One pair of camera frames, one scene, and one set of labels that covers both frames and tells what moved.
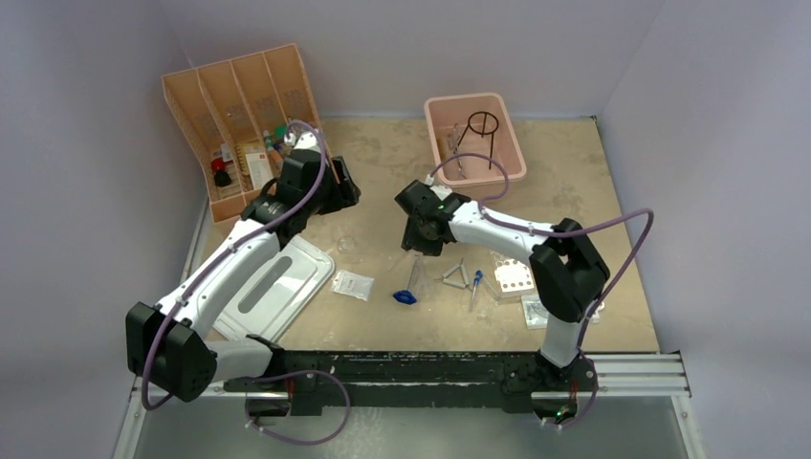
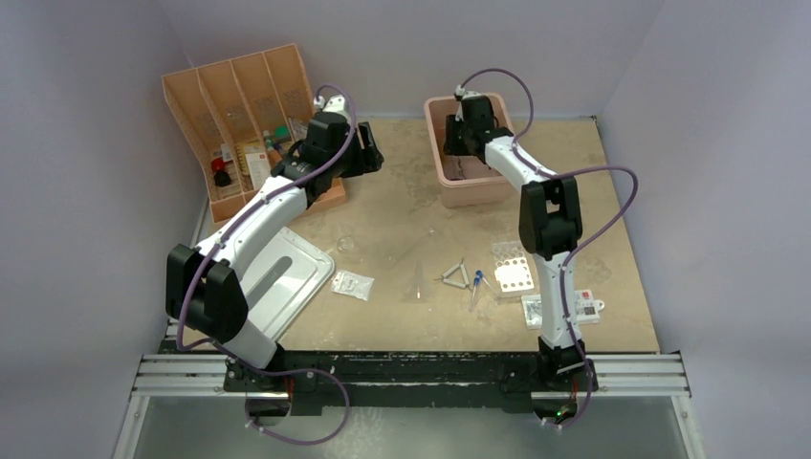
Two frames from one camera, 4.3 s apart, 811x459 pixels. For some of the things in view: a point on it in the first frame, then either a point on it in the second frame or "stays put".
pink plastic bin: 477,122 stays put
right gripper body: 417,237 to 457,134
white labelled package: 537,316 stays put
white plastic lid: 267,304 stays put
